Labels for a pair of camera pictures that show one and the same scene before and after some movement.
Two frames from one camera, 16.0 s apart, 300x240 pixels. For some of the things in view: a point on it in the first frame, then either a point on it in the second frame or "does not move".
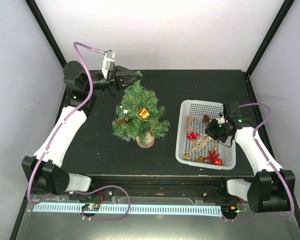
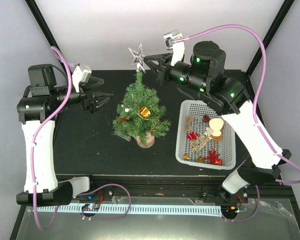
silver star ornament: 203,134 → 139,58
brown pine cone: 206,118 does not move
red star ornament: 213,158 does not move
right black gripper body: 216,132 → 163,81
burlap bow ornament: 188,127 does not move
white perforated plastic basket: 194,147 does not move
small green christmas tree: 139,116 does not move
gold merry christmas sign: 196,146 does not move
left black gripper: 117,78 → 89,104
